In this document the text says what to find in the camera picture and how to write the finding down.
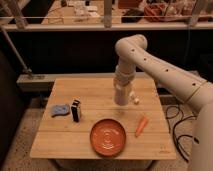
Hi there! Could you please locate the diagonal metal pole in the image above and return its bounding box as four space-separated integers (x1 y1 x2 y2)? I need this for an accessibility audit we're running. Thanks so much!
0 26 32 77

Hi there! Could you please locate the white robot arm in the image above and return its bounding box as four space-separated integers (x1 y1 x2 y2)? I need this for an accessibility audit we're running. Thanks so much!
113 35 213 171

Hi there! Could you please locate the orange toy carrot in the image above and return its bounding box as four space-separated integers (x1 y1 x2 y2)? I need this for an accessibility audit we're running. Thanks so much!
135 116 148 137

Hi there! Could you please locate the black eraser block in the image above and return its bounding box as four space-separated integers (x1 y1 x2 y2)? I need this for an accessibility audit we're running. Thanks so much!
71 100 81 122

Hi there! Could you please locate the orange plate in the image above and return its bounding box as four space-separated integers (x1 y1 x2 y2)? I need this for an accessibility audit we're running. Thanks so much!
90 119 126 157

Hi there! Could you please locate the black floor cable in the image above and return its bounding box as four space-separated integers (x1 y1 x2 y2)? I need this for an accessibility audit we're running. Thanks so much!
164 104 198 163

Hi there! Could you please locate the blue sponge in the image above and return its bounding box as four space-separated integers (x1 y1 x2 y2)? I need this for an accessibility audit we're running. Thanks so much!
51 104 70 117

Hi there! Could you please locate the wooden table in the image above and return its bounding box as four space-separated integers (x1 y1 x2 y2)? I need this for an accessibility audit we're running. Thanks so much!
30 78 176 160

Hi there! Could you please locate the white rectangular box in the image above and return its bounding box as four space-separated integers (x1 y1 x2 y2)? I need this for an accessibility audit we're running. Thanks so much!
129 91 140 105

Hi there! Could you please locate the grey metal ledge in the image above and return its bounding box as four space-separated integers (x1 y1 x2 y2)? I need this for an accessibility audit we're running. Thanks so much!
16 70 213 93

